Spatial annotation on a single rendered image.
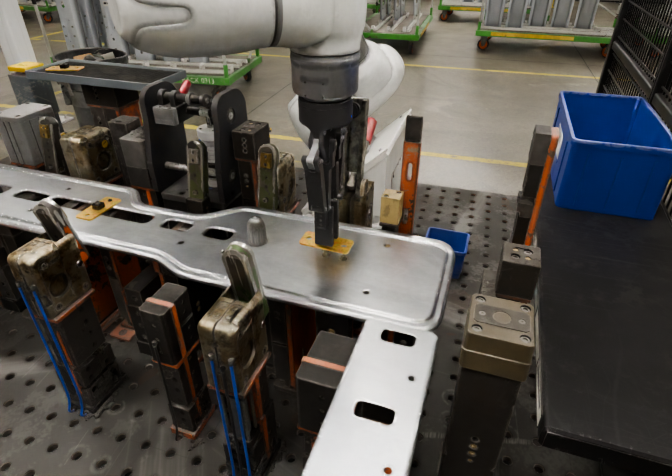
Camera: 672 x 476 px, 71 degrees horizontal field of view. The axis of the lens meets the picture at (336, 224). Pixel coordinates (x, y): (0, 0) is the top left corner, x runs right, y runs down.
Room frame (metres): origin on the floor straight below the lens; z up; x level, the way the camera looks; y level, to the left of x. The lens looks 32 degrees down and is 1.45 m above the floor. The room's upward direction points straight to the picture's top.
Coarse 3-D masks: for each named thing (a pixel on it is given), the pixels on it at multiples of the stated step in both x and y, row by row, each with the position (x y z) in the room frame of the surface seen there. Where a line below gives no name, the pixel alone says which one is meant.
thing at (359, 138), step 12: (360, 108) 0.76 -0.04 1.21; (360, 120) 0.78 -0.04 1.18; (348, 132) 0.78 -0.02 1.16; (360, 132) 0.77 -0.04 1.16; (348, 144) 0.78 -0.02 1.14; (360, 144) 0.76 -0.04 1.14; (348, 156) 0.78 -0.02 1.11; (360, 156) 0.76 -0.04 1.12; (348, 168) 0.77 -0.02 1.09; (360, 168) 0.76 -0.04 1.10; (360, 180) 0.76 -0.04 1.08
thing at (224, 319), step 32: (224, 320) 0.43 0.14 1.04; (256, 320) 0.47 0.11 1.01; (224, 352) 0.41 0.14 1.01; (256, 352) 0.46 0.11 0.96; (224, 384) 0.41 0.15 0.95; (256, 384) 0.45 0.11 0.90; (224, 416) 0.42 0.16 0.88; (256, 416) 0.45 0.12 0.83; (224, 448) 0.43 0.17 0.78; (256, 448) 0.43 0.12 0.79
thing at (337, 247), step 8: (312, 232) 0.66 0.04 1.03; (304, 240) 0.64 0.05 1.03; (312, 240) 0.64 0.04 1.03; (336, 240) 0.64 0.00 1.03; (344, 240) 0.64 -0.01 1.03; (352, 240) 0.64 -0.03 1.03; (320, 248) 0.62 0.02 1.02; (328, 248) 0.62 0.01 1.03; (336, 248) 0.62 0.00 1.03; (344, 248) 0.62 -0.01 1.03
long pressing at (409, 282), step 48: (48, 192) 0.86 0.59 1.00; (96, 192) 0.86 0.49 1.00; (96, 240) 0.68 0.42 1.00; (144, 240) 0.68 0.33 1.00; (192, 240) 0.68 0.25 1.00; (240, 240) 0.68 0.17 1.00; (288, 240) 0.68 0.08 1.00; (384, 240) 0.68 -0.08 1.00; (432, 240) 0.67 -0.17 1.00; (288, 288) 0.55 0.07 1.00; (336, 288) 0.55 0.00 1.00; (384, 288) 0.55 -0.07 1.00; (432, 288) 0.55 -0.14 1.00
